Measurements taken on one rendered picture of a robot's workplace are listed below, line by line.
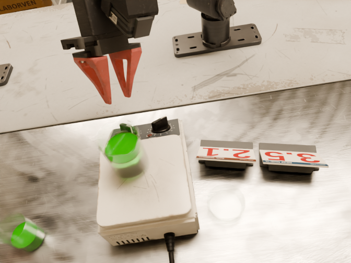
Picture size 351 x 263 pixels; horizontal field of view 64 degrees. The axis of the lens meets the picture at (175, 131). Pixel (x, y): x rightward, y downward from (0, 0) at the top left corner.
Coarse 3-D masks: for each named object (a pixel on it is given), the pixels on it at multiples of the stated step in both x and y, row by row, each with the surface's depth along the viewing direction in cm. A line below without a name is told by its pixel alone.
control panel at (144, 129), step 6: (168, 120) 49; (174, 120) 49; (138, 126) 49; (144, 126) 49; (150, 126) 48; (174, 126) 46; (144, 132) 46; (150, 132) 46; (168, 132) 45; (174, 132) 44; (144, 138) 44
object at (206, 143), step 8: (200, 144) 49; (208, 144) 49; (216, 144) 48; (224, 144) 48; (232, 144) 48; (240, 144) 48; (248, 144) 48; (200, 160) 47; (208, 160) 44; (216, 160) 43; (224, 160) 42; (232, 160) 42; (240, 160) 42; (240, 168) 45
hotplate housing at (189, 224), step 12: (180, 120) 50; (180, 132) 44; (192, 192) 37; (192, 204) 36; (192, 216) 35; (108, 228) 35; (120, 228) 35; (132, 228) 35; (144, 228) 35; (156, 228) 35; (168, 228) 36; (180, 228) 37; (192, 228) 37; (108, 240) 37; (120, 240) 38; (132, 240) 38; (144, 240) 39; (168, 240) 37
